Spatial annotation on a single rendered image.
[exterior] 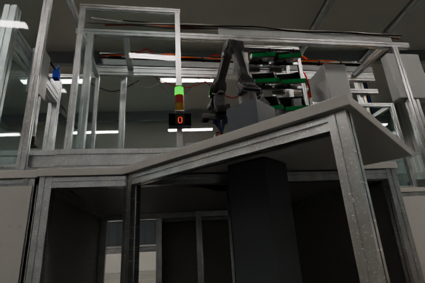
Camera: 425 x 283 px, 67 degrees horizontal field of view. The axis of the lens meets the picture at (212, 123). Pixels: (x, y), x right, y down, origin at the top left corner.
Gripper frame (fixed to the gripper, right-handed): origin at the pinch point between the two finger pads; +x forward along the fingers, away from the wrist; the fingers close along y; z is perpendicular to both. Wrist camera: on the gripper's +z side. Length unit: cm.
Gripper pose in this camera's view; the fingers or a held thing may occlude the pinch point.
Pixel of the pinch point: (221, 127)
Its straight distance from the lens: 158.8
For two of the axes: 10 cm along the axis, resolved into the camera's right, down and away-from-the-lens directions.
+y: 9.9, 0.0, 1.5
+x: 0.6, 9.3, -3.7
